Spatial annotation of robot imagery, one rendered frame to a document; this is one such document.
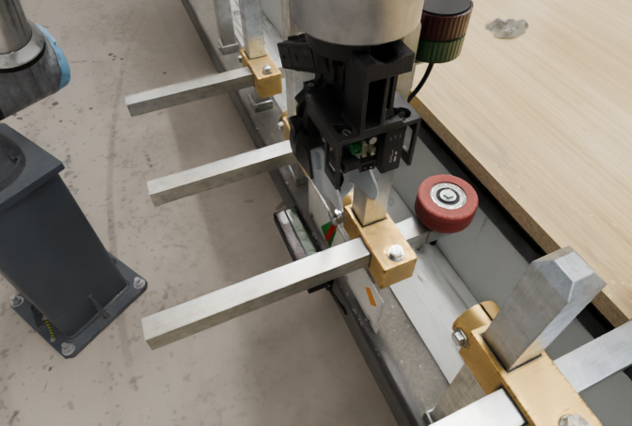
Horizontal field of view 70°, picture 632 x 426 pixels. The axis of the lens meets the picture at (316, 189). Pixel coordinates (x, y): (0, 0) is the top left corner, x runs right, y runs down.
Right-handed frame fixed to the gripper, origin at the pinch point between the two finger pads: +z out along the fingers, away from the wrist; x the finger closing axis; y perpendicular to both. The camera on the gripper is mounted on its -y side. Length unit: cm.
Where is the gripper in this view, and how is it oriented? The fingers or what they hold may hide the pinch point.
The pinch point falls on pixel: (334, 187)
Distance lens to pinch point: 48.0
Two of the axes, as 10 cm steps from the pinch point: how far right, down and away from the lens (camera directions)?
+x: 9.2, -3.0, 2.7
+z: 0.0, 6.6, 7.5
